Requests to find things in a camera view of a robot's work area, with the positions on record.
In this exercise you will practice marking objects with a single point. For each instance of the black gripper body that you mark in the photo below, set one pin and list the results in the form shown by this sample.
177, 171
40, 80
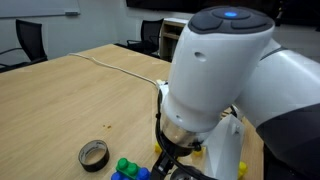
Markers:
181, 151

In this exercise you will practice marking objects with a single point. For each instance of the large yellow toy block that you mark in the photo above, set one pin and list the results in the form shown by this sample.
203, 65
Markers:
242, 168

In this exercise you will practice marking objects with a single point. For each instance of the green two-stud toy block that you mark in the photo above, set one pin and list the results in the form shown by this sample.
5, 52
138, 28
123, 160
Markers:
127, 166

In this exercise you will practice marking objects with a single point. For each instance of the blue toy building block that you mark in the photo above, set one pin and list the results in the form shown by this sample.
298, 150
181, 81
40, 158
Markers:
144, 174

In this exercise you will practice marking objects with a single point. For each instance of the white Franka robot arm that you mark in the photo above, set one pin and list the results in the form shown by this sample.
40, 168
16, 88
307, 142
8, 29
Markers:
216, 66

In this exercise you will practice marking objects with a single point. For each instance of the cream power strip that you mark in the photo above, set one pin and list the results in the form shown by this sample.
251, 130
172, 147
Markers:
161, 83

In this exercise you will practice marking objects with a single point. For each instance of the small brown crumbs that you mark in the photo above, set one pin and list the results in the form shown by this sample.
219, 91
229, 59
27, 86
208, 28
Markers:
106, 126

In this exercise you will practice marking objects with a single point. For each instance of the black wall screen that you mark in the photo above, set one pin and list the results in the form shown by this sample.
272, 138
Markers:
160, 3

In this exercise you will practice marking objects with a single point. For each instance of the wooden shelf cabinet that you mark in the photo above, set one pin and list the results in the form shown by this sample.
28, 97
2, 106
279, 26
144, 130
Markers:
171, 35

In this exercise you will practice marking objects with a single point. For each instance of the yellow three-stud toy block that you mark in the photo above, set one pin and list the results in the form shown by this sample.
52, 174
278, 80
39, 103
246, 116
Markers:
157, 148

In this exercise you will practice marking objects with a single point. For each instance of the grey whiteboard eraser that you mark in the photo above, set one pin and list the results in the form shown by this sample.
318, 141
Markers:
72, 13

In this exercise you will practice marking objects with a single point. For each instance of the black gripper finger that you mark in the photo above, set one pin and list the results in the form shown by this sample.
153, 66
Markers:
161, 169

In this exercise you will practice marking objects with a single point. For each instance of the black tape roll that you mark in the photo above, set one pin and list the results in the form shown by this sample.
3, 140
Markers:
100, 164

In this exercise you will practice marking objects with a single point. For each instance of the black office chair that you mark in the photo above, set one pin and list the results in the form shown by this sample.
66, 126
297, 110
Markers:
30, 40
148, 33

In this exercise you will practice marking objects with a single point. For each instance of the wall whiteboard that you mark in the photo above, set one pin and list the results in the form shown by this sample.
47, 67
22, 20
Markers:
33, 7

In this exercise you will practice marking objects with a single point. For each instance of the wooden slat crate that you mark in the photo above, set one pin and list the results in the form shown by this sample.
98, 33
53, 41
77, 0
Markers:
226, 112

